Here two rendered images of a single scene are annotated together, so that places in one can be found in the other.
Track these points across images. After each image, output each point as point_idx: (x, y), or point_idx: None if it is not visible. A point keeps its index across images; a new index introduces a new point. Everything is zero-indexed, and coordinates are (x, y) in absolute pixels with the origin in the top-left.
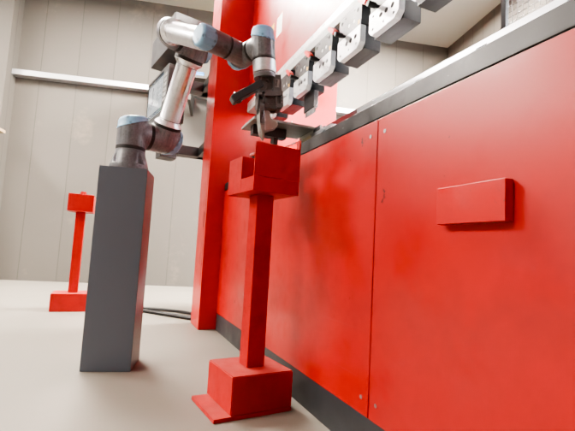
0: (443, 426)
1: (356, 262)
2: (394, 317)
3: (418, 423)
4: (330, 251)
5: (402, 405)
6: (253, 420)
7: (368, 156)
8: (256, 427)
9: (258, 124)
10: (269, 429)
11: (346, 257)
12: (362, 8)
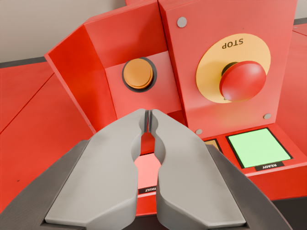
0: (6, 73)
1: (52, 98)
2: (19, 87)
3: (23, 69)
4: None
5: (33, 69)
6: (123, 0)
7: None
8: (113, 0)
9: (164, 150)
10: (109, 8)
11: (66, 98)
12: None
